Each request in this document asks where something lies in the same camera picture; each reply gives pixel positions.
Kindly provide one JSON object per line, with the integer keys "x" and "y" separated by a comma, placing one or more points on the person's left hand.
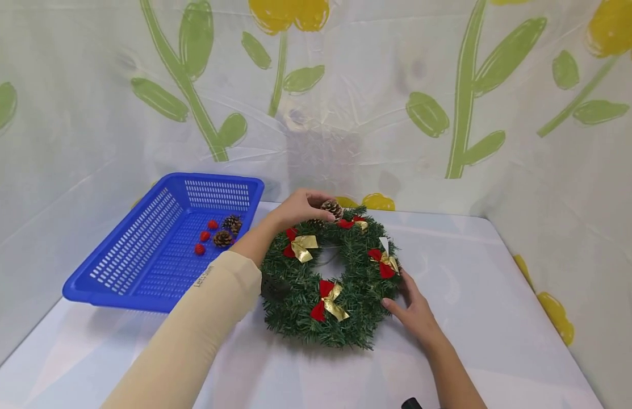
{"x": 292, "y": 209}

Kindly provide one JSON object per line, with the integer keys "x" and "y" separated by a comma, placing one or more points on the person's right hand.
{"x": 417, "y": 315}

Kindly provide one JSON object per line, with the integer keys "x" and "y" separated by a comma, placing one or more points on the person's left thumb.
{"x": 311, "y": 214}

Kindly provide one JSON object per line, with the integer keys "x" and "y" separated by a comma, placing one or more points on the person's right index finger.
{"x": 406, "y": 282}

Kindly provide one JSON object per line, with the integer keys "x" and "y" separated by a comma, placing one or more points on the person's right thumb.
{"x": 393, "y": 307}

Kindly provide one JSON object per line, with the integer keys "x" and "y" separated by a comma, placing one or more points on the person's left index finger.
{"x": 320, "y": 197}

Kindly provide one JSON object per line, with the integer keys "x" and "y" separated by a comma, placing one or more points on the frosted brown pine cone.
{"x": 332, "y": 209}

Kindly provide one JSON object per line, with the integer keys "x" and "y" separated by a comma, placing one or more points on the green pine wreath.
{"x": 295, "y": 307}

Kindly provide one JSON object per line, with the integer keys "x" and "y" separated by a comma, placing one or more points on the person's right forearm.
{"x": 456, "y": 375}

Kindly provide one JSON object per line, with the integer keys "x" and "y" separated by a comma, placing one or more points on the person's left forearm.
{"x": 193, "y": 335}

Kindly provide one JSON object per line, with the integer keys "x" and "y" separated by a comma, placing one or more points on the red and gold bow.
{"x": 327, "y": 301}
{"x": 384, "y": 263}
{"x": 354, "y": 223}
{"x": 301, "y": 246}

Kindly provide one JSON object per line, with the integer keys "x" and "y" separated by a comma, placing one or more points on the white paper tag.
{"x": 384, "y": 245}

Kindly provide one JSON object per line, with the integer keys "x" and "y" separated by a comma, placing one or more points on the black wrist band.
{"x": 411, "y": 404}
{"x": 274, "y": 287}

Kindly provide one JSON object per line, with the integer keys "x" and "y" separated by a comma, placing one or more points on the red berry ornament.
{"x": 199, "y": 249}
{"x": 212, "y": 224}
{"x": 205, "y": 235}

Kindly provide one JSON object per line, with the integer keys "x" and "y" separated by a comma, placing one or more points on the blue plastic basket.
{"x": 142, "y": 250}

